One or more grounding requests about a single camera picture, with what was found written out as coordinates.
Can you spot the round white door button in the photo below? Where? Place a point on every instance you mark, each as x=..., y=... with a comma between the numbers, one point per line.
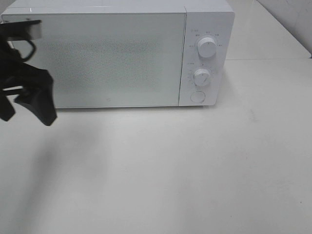
x=198, y=97

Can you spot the white microwave knob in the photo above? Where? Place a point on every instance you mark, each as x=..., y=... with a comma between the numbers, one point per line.
x=207, y=47
x=202, y=77

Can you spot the white microwave oven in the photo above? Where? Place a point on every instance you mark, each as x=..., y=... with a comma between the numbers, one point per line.
x=203, y=18

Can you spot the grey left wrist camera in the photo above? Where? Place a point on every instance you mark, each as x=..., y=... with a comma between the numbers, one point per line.
x=23, y=30

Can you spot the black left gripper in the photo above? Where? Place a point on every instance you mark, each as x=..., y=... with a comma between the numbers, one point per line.
x=37, y=96

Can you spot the white microwave door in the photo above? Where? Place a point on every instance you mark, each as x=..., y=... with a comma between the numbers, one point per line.
x=110, y=60

